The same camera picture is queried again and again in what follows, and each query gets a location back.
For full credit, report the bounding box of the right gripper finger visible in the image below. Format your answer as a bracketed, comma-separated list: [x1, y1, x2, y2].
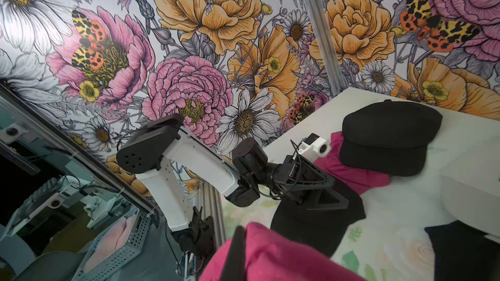
[219, 226, 246, 281]

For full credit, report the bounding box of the black cap with patch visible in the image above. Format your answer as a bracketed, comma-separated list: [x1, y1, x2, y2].
[424, 221, 499, 280]

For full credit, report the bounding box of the white Colorado cap back centre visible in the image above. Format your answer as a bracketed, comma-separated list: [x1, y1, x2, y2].
[440, 136, 499, 242]

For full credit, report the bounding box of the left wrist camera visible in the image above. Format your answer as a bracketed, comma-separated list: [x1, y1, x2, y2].
[298, 133, 331, 163]

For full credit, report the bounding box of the perforated metal tray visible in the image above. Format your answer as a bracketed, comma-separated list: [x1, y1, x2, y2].
[72, 210, 151, 280]

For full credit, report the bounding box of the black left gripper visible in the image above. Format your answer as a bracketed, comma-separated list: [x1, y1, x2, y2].
[269, 154, 349, 211]

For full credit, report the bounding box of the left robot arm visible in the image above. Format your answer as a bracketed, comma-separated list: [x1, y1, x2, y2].
[116, 114, 357, 258]

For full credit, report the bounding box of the pink cap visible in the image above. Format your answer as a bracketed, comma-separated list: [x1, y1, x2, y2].
[200, 222, 363, 280]
[314, 131, 390, 195]

